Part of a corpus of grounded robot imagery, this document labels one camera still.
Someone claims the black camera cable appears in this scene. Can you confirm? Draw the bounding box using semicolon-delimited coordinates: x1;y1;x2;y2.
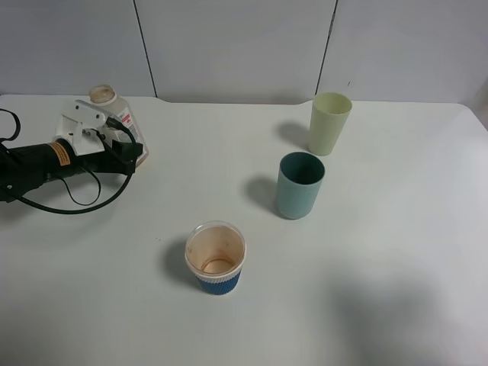
0;108;139;214

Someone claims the blue sleeved clear cup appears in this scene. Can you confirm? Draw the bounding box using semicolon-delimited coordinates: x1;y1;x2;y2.
185;221;247;295

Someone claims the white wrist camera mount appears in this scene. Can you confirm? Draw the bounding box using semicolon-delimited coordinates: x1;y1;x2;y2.
53;100;109;156

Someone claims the teal plastic cup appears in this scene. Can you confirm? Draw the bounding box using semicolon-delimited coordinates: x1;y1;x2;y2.
275;152;326;220

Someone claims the pale yellow plastic cup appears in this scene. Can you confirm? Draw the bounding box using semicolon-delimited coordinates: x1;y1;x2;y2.
308;92;352;156

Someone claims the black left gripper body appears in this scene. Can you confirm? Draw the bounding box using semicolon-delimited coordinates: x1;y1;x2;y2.
1;139;99;202

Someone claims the plastic drink bottle with label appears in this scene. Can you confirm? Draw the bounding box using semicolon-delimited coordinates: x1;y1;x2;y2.
88;85;149;168

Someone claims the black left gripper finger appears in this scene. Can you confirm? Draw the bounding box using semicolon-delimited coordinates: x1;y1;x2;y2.
82;141;143;175

